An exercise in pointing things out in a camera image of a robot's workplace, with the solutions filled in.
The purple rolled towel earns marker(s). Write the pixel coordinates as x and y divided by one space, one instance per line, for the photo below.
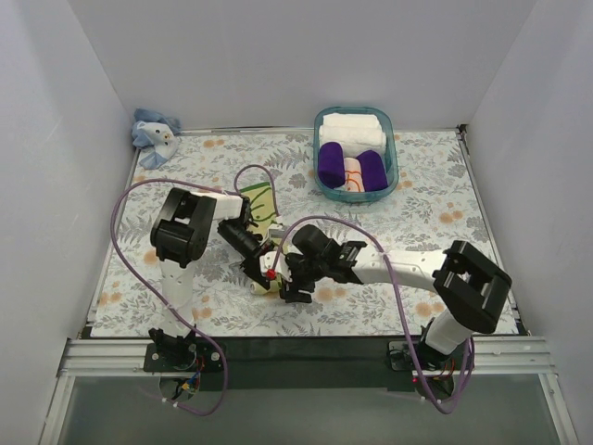
372 171
331 167

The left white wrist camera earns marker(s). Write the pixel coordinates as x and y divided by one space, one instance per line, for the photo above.
275 232

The aluminium frame rail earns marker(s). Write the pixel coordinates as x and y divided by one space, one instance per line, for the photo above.
506 355

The green patterned towel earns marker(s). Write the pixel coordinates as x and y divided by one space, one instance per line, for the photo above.
263 212

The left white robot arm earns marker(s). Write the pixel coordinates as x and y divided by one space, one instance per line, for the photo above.
180 236

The white rolled towel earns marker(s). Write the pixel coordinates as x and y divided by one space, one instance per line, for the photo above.
355 133

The teal plastic basket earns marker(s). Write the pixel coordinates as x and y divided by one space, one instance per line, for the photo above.
389 158

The blue crumpled towel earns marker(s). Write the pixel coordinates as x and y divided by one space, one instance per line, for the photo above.
156 136

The left purple rolled towel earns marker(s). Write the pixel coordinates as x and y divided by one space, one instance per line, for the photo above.
331 167

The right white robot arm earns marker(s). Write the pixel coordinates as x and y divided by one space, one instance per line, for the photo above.
472 287

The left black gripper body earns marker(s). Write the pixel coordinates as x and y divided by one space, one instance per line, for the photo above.
255 267

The right purple rolled towel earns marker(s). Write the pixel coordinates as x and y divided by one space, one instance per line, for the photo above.
372 171

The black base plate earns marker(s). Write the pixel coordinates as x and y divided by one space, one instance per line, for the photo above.
302 376

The peach orange rolled towel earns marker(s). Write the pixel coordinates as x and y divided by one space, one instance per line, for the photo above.
353 177

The floral table mat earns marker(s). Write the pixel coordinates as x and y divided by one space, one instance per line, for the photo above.
433 204

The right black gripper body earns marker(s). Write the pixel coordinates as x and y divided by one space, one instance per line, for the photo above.
296 282

